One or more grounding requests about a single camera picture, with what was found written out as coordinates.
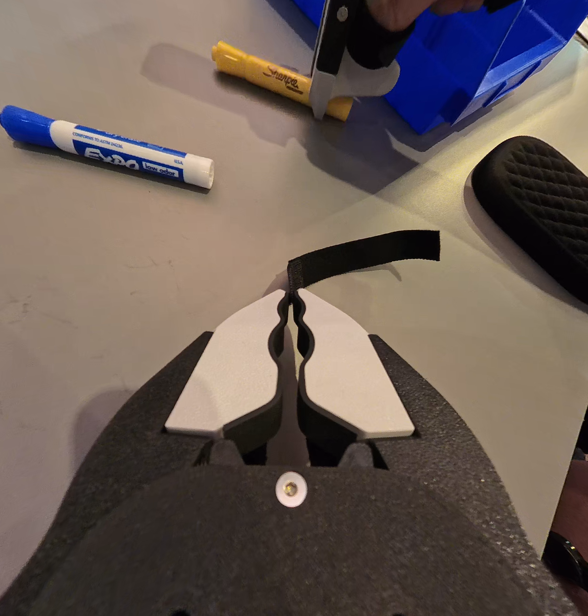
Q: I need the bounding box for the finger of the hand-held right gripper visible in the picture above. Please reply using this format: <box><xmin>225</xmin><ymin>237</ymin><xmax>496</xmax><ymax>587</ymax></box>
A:
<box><xmin>308</xmin><ymin>0</ymin><xmax>341</xmax><ymax>121</ymax></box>

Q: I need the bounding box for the black quilted elbow pad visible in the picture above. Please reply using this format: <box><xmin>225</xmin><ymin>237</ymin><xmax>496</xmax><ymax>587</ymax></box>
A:
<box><xmin>471</xmin><ymin>136</ymin><xmax>588</xmax><ymax>310</ymax></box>

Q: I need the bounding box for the yellow marker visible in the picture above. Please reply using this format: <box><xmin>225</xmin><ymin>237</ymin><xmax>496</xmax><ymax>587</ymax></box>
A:
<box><xmin>212</xmin><ymin>40</ymin><xmax>355</xmax><ymax>122</ymax></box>

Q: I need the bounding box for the blue dry-erase marker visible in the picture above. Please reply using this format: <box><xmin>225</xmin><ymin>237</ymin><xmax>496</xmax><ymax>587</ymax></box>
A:
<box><xmin>0</xmin><ymin>105</ymin><xmax>215</xmax><ymax>189</ymax></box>

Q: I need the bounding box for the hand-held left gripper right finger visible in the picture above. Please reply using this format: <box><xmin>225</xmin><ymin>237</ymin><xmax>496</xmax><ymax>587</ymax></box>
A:
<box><xmin>292</xmin><ymin>289</ymin><xmax>416</xmax><ymax>466</ymax></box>

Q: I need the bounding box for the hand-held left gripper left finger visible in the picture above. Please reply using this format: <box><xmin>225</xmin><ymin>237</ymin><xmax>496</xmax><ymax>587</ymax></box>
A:
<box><xmin>164</xmin><ymin>289</ymin><xmax>294</xmax><ymax>466</ymax></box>

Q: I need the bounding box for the blue plastic bin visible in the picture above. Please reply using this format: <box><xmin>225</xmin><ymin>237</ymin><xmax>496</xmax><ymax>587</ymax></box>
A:
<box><xmin>267</xmin><ymin>0</ymin><xmax>588</xmax><ymax>135</ymax></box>

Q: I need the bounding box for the person's right hand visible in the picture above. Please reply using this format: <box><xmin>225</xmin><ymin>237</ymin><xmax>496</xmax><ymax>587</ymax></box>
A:
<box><xmin>368</xmin><ymin>0</ymin><xmax>487</xmax><ymax>33</ymax></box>

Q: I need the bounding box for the person's maroon clothing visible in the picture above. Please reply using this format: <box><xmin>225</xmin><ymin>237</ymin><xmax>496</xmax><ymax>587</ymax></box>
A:
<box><xmin>544</xmin><ymin>445</ymin><xmax>588</xmax><ymax>616</ymax></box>

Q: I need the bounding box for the black hook-and-loop tie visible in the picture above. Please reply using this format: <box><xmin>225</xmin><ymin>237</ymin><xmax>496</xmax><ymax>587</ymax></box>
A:
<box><xmin>287</xmin><ymin>230</ymin><xmax>441</xmax><ymax>301</ymax></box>

